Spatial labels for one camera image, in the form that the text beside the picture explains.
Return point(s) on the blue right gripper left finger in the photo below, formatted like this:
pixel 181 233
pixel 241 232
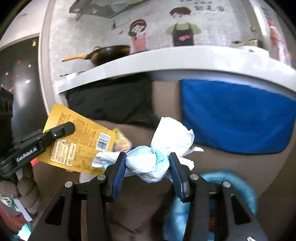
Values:
pixel 115 175

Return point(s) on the white tissue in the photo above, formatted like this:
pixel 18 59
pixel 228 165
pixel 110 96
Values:
pixel 151 164

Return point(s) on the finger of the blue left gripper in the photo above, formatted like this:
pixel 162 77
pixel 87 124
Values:
pixel 58 132

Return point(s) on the yellow snack packet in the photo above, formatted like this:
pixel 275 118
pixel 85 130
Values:
pixel 76 151

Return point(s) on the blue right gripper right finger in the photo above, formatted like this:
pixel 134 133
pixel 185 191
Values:
pixel 180 177

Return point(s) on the blue hanging towel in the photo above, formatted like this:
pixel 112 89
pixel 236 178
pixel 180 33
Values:
pixel 237 118

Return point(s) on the red white bottle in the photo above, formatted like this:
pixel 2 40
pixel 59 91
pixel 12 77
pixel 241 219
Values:
pixel 278 49

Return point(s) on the white kitchen counter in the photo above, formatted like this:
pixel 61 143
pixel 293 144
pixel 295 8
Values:
pixel 257 65

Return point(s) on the gold snack wrapper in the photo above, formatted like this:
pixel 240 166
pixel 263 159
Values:
pixel 121 142

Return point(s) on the black hanging bag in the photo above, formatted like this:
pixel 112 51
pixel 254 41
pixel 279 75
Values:
pixel 126 100

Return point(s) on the black refrigerator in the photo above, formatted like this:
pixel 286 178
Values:
pixel 20 76

